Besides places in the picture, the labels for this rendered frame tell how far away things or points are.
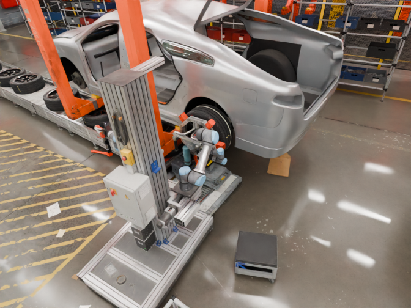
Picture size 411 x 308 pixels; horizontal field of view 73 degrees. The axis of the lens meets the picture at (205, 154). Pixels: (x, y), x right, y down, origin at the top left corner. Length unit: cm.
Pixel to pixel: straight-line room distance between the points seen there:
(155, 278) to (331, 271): 179
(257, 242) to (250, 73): 170
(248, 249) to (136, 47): 226
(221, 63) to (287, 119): 91
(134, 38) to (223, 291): 263
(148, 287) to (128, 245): 54
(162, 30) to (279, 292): 314
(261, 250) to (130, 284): 130
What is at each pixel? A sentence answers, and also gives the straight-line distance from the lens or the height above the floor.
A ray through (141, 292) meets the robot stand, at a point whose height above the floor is 21.
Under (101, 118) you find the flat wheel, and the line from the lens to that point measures 499.
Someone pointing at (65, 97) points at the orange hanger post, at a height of 93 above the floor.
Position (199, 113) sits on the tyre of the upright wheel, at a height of 116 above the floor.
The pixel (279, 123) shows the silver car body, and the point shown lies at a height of 124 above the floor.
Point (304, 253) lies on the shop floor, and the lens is 340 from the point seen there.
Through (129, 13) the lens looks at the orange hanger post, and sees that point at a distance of 292.
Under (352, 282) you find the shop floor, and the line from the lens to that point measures 337.
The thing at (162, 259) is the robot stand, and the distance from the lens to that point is 307.
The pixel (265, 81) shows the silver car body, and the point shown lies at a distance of 284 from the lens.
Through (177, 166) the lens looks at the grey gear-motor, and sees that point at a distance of 374.
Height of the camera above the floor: 278
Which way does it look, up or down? 38 degrees down
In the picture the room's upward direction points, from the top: 4 degrees counter-clockwise
